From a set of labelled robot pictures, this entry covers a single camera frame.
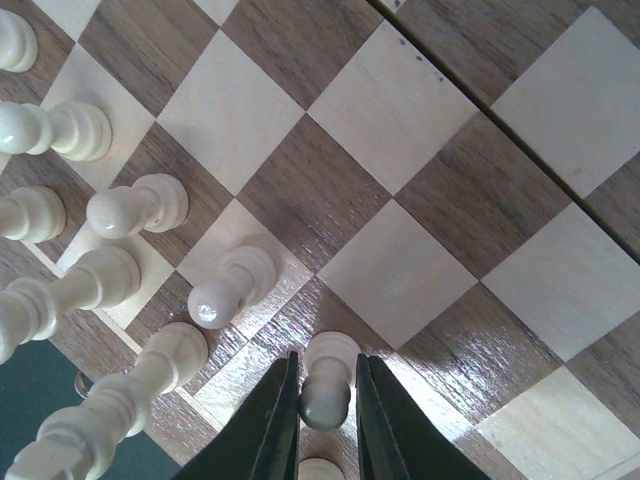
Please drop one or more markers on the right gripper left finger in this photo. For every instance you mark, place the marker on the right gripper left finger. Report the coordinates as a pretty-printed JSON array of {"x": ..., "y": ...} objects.
[{"x": 261, "y": 440}]

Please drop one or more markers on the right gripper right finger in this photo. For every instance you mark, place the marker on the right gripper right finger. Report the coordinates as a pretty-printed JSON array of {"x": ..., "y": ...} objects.
[{"x": 396, "y": 440}]

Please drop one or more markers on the twelfth light chess piece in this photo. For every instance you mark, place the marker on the twelfth light chess piece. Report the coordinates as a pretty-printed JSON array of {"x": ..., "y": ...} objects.
[{"x": 319, "y": 469}]

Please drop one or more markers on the eleventh light chess piece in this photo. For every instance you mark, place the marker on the eleventh light chess piece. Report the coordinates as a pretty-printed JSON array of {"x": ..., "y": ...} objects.
[{"x": 329, "y": 362}]

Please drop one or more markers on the wooden chessboard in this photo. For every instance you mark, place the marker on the wooden chessboard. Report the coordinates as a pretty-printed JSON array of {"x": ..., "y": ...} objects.
[{"x": 453, "y": 184}]

